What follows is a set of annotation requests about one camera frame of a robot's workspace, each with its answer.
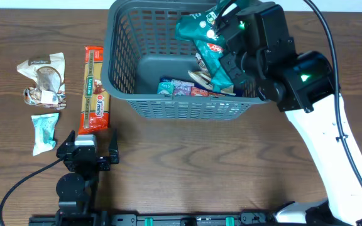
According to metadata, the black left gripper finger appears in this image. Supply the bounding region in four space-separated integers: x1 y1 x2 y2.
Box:
109 131 119 157
64 130 75 145

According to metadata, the San Remo spaghetti packet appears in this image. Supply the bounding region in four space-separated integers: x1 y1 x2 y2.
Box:
78 46 110 135

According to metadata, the Kleenex tissue multipack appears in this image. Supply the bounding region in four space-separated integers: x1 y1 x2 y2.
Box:
156 77 236 97

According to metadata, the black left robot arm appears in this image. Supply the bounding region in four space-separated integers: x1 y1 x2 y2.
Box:
56 131 119 217

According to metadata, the grey plastic basket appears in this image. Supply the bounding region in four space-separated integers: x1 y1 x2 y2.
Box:
101 0 263 120

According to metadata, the beige dried mushroom bag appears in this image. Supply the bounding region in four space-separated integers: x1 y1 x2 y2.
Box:
188 53 236 96

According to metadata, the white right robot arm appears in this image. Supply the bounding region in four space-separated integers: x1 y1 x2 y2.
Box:
213 1 362 225

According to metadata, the small light teal packet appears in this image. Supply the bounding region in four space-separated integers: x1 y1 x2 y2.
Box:
31 112 59 156

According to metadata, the green Nescafe coffee bag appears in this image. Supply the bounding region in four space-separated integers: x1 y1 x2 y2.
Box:
175 0 250 92

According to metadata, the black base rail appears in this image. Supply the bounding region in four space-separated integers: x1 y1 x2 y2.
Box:
28 212 345 226

